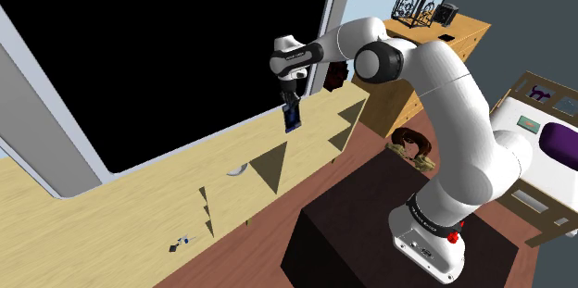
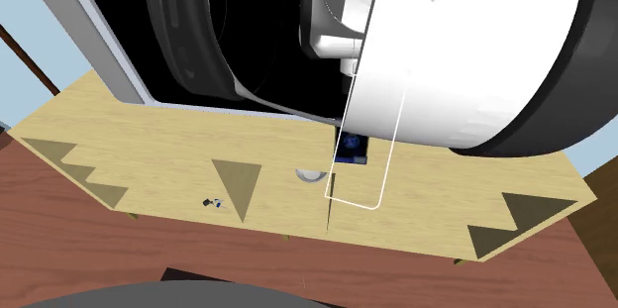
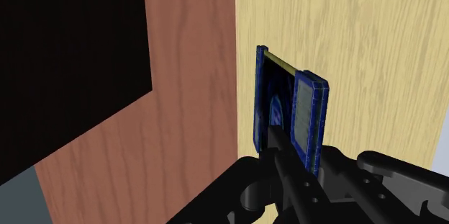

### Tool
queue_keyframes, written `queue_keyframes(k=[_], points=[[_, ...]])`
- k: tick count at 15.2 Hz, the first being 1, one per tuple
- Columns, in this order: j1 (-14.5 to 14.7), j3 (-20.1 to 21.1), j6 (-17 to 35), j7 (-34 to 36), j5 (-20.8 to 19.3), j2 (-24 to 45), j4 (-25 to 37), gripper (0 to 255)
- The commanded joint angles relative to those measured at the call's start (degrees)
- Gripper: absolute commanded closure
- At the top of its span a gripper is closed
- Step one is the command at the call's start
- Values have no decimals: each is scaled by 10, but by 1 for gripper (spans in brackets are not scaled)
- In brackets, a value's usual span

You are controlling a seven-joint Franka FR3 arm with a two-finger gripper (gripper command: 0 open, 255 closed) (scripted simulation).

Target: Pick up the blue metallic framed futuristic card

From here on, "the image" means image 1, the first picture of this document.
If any small blue black toy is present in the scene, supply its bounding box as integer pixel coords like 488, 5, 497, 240
168, 233, 197, 254

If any brown curved floor object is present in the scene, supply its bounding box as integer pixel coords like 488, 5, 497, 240
384, 127, 437, 173

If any dark red round object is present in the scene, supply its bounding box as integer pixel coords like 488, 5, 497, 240
323, 62, 349, 94

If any large grey-framed television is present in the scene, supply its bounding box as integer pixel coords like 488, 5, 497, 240
0, 0, 354, 201

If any dark robot stand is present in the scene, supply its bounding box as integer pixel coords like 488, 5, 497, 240
280, 146, 521, 288

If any dark blue phone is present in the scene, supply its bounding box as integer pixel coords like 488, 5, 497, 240
282, 99, 303, 134

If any wooden bed with white mattress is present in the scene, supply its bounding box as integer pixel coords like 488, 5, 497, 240
489, 69, 578, 249

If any small black box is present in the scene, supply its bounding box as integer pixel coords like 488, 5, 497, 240
432, 2, 459, 28

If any light wood sideboard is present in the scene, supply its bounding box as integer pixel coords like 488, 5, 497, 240
0, 81, 371, 288

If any black wire cube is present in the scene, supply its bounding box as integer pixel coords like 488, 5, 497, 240
390, 0, 446, 30

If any wooden chest of drawers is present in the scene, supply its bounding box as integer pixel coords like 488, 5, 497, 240
351, 13, 493, 139

